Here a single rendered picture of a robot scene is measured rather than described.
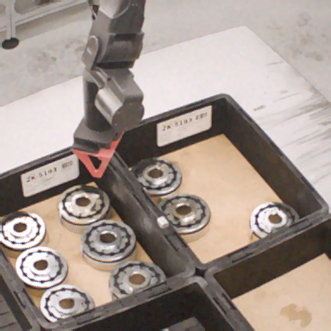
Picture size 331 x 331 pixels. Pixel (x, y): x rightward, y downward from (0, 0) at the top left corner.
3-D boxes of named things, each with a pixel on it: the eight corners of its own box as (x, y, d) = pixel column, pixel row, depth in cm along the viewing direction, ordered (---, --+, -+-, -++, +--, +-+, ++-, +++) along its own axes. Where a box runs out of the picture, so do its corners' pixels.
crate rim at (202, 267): (96, 145, 192) (95, 135, 191) (226, 99, 203) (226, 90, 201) (199, 281, 167) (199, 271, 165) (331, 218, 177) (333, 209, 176)
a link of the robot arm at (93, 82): (108, 53, 154) (76, 63, 152) (127, 74, 150) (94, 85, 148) (109, 84, 159) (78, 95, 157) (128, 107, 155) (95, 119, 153)
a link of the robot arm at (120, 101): (135, 30, 153) (90, 32, 148) (171, 65, 146) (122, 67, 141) (115, 89, 159) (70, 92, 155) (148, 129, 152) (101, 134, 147)
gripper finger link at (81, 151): (125, 161, 167) (124, 119, 161) (111, 190, 162) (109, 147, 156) (88, 153, 169) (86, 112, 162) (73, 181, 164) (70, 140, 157)
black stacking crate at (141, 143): (99, 181, 199) (96, 138, 191) (224, 134, 209) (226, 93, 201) (197, 312, 174) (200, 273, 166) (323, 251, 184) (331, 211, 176)
